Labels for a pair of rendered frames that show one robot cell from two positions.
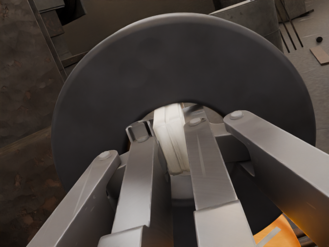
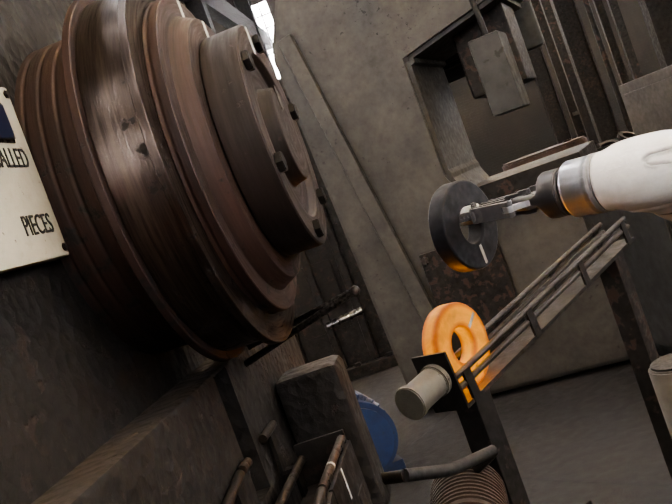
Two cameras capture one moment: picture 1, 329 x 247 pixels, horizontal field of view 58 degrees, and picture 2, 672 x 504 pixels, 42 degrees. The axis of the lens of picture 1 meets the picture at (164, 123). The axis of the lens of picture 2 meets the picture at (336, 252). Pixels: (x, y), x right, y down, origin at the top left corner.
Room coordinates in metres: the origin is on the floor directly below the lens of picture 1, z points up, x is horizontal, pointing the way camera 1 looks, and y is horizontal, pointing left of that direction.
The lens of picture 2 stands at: (-0.53, 1.33, 1.01)
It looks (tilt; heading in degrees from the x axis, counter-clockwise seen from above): 3 degrees down; 306
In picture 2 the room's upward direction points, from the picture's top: 20 degrees counter-clockwise
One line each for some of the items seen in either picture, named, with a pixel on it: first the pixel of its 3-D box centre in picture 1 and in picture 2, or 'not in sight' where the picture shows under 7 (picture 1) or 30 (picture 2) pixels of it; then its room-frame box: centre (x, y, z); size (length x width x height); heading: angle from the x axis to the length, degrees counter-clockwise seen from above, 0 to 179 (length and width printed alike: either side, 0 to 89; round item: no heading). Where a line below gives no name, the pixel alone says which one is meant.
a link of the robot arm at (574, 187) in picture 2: not in sight; (585, 186); (-0.06, 0.02, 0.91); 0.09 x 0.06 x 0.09; 83
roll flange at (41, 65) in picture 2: not in sight; (137, 191); (0.29, 0.55, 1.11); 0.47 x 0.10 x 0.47; 118
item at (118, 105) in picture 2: not in sight; (197, 168); (0.22, 0.51, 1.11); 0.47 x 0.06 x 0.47; 118
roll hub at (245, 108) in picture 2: not in sight; (270, 140); (0.13, 0.47, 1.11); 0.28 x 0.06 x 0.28; 118
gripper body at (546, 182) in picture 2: not in sight; (543, 196); (0.01, 0.01, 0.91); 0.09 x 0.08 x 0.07; 173
